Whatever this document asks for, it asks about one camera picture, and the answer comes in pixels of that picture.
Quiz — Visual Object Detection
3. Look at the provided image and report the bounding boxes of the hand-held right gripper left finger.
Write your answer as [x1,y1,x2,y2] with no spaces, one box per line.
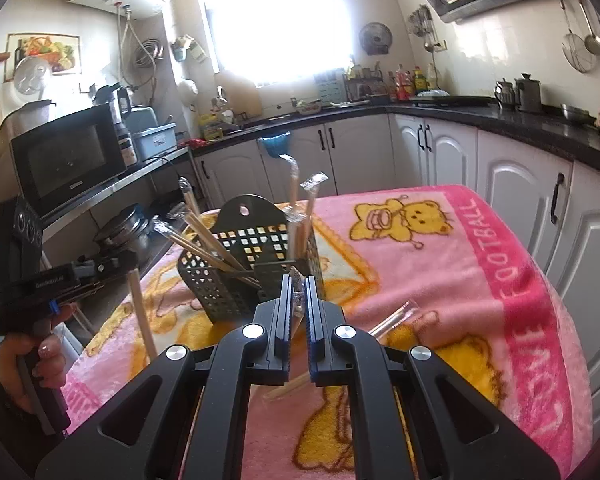
[35,274,297,480]

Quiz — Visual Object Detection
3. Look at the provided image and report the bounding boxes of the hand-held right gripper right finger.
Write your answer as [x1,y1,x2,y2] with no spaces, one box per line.
[305,275,563,480]

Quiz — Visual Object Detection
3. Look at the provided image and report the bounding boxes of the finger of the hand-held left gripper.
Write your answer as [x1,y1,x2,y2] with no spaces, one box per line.
[72,251,140,286]

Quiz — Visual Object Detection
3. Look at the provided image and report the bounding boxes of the bamboo chopstick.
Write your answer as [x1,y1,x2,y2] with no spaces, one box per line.
[367,299,422,338]
[179,177,217,257]
[262,267,313,403]
[127,267,158,361]

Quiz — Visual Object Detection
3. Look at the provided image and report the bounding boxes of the dark green utensil basket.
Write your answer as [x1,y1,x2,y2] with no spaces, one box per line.
[177,194,326,325]

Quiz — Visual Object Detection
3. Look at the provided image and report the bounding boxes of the pile of chopsticks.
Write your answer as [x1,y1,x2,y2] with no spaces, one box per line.
[152,202,263,288]

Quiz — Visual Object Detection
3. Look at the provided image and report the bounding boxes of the bunch of clear-wrapped chopsticks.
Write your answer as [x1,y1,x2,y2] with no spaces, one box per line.
[280,155,331,261]

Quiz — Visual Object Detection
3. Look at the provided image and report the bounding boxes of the hanging metal utensils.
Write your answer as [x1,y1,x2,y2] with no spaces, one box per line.
[410,5,438,53]

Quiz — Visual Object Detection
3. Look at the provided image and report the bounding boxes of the person's left hand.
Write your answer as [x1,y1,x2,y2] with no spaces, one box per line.
[0,304,78,413]

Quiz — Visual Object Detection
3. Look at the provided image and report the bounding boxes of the stacked metal pans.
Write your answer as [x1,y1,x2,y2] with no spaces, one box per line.
[92,205,153,257]

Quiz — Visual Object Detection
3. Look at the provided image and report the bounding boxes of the metal kitchen shelf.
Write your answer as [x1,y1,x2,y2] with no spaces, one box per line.
[40,147,197,261]

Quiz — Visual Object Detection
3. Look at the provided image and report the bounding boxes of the black microwave oven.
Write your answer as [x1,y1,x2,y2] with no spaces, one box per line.
[10,103,128,216]

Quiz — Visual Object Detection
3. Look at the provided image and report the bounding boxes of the dark bottle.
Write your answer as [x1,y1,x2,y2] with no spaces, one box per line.
[116,120,138,168]

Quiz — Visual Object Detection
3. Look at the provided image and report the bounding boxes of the blue-grey plastic box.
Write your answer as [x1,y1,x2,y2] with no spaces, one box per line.
[131,122,177,161]

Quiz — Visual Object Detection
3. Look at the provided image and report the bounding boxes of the pink printed bear blanket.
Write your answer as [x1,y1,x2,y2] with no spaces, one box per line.
[62,184,596,480]

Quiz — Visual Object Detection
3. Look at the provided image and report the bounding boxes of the electric kettle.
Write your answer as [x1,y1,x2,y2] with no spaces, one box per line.
[94,84,133,122]

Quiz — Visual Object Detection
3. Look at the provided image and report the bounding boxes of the yellow box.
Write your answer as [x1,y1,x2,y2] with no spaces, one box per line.
[198,112,224,141]

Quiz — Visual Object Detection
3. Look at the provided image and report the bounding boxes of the white desk fan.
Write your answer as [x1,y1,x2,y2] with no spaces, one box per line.
[12,55,48,98]

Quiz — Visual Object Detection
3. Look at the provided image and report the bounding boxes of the blue hanging bin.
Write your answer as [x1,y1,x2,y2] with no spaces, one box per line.
[258,132,292,157]

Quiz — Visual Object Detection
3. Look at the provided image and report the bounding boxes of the white kitchen cabinets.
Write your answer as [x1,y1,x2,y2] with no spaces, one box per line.
[190,112,600,431]

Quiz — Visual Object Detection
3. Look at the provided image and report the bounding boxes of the pale green knife rack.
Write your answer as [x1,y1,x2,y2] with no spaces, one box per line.
[316,69,348,106]

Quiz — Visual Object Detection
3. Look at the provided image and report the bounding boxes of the black induction cooktop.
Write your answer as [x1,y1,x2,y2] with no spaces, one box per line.
[410,94,496,107]

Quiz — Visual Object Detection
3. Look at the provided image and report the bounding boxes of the row of condiment bottles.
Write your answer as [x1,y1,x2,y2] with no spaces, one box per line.
[387,62,441,101]

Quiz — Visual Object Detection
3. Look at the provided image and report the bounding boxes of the kitchen window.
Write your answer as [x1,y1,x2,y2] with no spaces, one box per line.
[195,0,353,86]

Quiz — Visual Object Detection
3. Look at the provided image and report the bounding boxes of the glass french press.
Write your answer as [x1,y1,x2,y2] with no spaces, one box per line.
[495,78,518,110]

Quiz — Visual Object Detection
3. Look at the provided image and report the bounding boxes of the metal coffee pot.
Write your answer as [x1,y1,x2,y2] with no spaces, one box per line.
[514,72,543,113]

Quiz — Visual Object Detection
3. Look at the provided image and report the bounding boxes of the small metal bowl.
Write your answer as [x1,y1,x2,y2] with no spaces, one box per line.
[560,103,594,123]

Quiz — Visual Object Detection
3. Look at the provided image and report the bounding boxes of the metal skimmer strainer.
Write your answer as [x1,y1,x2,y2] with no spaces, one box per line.
[552,0,600,73]

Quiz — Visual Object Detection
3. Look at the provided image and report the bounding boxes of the metal soup ladle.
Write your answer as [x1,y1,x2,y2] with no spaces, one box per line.
[570,0,600,56]

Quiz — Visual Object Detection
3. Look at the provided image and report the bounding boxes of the fruit wall picture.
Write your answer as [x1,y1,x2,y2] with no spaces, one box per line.
[4,33,80,83]

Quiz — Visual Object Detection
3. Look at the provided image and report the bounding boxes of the coiled water hoses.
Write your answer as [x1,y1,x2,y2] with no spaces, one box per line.
[115,2,163,86]

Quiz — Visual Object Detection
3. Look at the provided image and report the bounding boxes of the green wall holder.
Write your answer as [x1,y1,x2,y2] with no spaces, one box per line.
[172,35,206,63]

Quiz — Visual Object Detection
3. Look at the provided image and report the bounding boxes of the small wall fan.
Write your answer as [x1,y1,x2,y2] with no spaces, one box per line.
[358,21,395,56]

